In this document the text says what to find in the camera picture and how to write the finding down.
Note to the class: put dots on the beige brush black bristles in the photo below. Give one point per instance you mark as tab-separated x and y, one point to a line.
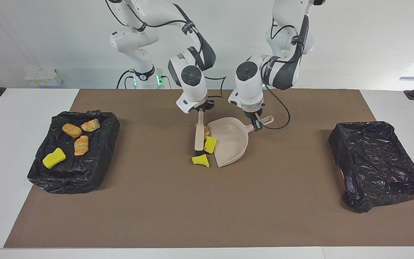
199	133

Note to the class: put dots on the beige plastic dustpan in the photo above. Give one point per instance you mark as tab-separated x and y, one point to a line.
232	144

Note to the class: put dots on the yellow sponge piece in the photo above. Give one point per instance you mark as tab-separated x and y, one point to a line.
199	160
54	158
210	144

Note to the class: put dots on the black bag lined bin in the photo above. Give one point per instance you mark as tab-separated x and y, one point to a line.
70	176
379	169

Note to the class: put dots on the white cardboard box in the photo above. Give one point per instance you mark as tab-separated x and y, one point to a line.
41	77

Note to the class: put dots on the brown bread roll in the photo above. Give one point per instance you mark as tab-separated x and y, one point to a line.
72	130

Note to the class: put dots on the brown table mat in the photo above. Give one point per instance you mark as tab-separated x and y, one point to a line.
156	223

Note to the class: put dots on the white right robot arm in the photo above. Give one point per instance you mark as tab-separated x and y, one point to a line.
192	86

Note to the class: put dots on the orange striped croissant piece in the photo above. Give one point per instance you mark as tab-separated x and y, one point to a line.
207	131

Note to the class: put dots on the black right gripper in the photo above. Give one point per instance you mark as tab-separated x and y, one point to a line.
205	106

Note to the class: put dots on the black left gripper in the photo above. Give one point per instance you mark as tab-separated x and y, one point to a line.
254	117

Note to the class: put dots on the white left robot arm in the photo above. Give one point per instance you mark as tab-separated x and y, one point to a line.
250	86

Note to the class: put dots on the flaky pastry piece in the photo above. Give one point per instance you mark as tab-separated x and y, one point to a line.
90	125
81	145

